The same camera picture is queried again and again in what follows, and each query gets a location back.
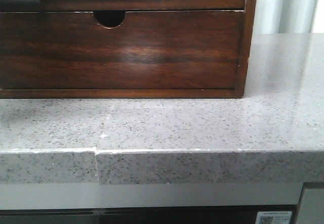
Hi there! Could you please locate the dark wooden drawer cabinet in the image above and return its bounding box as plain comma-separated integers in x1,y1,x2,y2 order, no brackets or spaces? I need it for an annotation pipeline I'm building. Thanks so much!
1,0,256,99

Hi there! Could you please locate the black appliance under counter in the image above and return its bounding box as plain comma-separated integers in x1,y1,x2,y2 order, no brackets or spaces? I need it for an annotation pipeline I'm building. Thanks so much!
1,205,297,223

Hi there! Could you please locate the white QR code sticker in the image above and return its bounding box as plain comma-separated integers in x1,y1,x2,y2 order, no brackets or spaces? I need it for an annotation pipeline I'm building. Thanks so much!
255,211,293,224

